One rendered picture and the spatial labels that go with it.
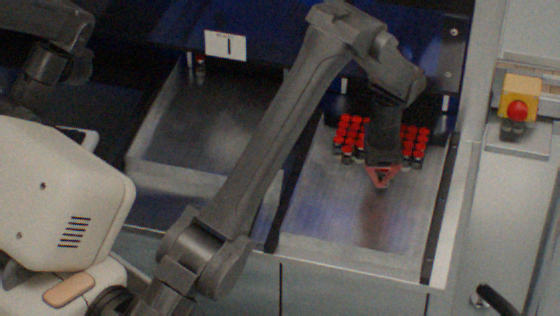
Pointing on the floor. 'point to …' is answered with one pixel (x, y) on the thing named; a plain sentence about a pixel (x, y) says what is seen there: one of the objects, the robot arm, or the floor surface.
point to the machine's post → (472, 121)
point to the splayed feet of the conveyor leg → (484, 295)
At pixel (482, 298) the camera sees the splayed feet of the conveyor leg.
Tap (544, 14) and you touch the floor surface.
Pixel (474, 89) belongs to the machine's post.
